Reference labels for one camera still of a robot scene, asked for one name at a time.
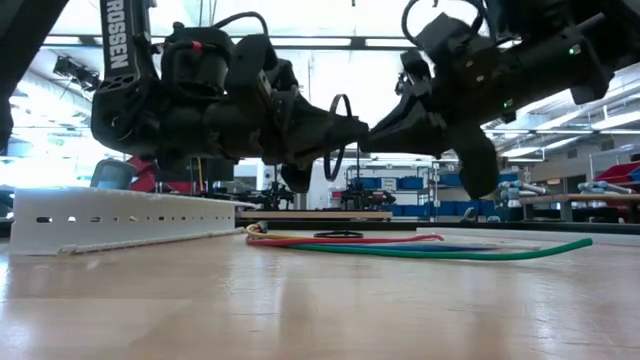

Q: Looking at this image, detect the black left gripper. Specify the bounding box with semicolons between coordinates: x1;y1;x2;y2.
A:
219;33;370;194

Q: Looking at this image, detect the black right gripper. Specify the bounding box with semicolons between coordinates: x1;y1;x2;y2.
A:
360;12;506;200

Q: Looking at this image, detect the long black zip tie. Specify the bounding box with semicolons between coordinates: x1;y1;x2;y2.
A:
322;92;355;183

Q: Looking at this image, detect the red cable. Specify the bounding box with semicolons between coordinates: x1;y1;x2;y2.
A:
245;233;446;248

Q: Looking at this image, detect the green cable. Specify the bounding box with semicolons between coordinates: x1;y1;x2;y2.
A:
288;237;595;262

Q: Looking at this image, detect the white cable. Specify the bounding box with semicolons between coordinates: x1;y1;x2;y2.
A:
434;241;542;251

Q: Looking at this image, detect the white slotted cable duct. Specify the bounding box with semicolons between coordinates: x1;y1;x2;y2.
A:
8;185;257;257

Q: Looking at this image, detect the blue bin storage shelf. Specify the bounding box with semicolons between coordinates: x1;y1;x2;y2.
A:
344;162;524;222

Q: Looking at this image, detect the wooden background workbench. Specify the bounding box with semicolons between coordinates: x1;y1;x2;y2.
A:
254;208;395;222

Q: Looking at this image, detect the wooden background table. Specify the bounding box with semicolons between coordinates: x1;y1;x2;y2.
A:
517;191;640;225

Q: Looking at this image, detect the red background cart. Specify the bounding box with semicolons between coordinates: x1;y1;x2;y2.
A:
127;155;197;196

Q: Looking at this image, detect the red plastic bin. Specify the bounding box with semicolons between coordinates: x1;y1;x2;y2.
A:
592;159;640;195

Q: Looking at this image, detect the white office chair blue seat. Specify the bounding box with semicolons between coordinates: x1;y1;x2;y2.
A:
88;158;140;191

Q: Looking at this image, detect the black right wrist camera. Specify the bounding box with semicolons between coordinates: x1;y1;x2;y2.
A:
396;48;432;97

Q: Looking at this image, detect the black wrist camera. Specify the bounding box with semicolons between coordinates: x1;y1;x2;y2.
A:
396;48;432;97
269;56;302;105

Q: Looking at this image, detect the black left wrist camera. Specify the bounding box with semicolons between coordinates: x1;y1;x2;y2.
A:
269;56;302;105

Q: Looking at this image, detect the black aluminium table frame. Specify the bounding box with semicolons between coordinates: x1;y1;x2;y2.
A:
234;218;640;236

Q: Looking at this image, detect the black left camera cable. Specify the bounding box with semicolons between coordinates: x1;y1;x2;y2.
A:
208;10;271;44

